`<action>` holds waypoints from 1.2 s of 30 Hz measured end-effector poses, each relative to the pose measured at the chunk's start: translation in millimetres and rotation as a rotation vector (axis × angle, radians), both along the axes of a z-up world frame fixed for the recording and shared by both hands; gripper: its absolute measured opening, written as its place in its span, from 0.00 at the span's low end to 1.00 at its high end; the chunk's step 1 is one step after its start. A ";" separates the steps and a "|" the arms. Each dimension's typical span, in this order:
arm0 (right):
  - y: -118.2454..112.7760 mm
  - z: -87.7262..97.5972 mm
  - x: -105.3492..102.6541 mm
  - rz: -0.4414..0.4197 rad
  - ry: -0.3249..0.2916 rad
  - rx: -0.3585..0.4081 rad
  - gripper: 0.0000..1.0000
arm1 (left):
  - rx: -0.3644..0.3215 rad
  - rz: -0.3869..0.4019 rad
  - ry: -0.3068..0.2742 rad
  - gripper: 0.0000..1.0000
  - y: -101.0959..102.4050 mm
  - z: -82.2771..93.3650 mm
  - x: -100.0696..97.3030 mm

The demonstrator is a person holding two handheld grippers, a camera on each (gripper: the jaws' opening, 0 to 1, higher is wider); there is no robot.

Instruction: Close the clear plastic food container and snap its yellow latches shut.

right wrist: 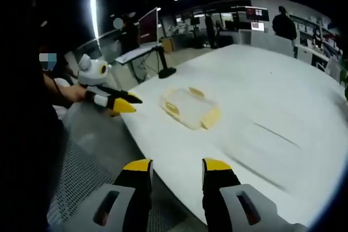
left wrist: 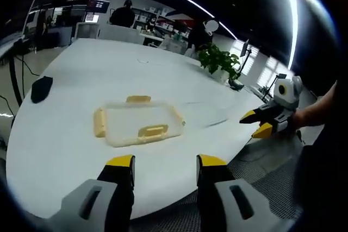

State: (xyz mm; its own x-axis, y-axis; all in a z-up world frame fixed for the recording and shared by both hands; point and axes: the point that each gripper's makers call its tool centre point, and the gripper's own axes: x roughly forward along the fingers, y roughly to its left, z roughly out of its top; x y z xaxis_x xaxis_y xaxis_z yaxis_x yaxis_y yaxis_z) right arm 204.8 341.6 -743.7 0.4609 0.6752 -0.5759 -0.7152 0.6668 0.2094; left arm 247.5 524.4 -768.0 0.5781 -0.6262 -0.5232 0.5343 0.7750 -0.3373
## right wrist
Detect white storage shelves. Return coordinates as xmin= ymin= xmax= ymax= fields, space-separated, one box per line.
xmin=289 ymin=13 xmax=342 ymax=61

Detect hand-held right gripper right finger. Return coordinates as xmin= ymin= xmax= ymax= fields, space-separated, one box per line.
xmin=201 ymin=157 xmax=308 ymax=232

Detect person's left hand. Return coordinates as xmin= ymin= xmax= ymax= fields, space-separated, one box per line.
xmin=58 ymin=84 xmax=88 ymax=103

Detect green plant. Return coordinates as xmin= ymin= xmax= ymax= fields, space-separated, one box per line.
xmin=338 ymin=57 xmax=348 ymax=103

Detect clear plastic box yellow buckles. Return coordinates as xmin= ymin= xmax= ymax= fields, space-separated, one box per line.
xmin=158 ymin=86 xmax=223 ymax=131

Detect wall monitor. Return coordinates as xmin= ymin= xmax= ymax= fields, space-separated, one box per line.
xmin=245 ymin=6 xmax=270 ymax=22

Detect cardboard box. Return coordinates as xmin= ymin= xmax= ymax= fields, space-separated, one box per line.
xmin=161 ymin=37 xmax=175 ymax=53

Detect person's dark clothing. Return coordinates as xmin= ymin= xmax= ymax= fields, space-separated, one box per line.
xmin=0 ymin=0 xmax=67 ymax=232

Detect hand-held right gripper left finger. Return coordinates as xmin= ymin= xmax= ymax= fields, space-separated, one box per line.
xmin=58 ymin=158 xmax=154 ymax=232

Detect red display screen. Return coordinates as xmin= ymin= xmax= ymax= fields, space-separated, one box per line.
xmin=138 ymin=7 xmax=160 ymax=46

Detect black stand with base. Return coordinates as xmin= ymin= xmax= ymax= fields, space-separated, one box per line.
xmin=151 ymin=43 xmax=178 ymax=79

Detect white slanted desk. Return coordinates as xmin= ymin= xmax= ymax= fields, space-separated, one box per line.
xmin=115 ymin=45 xmax=165 ymax=84

